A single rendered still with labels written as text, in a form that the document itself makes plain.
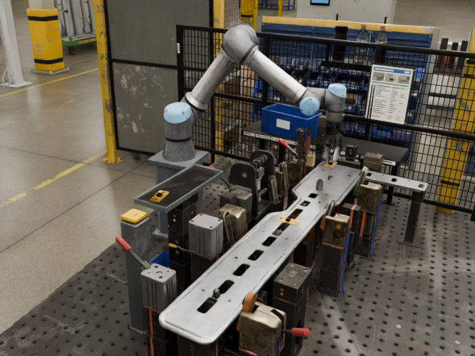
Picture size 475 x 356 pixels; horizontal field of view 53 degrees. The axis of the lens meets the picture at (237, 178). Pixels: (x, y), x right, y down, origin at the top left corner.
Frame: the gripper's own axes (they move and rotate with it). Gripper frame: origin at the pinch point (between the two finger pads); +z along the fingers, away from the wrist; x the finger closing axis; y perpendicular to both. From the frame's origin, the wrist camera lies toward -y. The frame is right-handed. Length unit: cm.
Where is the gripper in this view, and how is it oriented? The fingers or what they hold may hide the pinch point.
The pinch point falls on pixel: (331, 160)
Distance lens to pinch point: 221.5
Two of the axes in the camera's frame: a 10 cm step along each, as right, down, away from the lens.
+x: 8.7, 2.2, -4.4
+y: -4.9, 3.6, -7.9
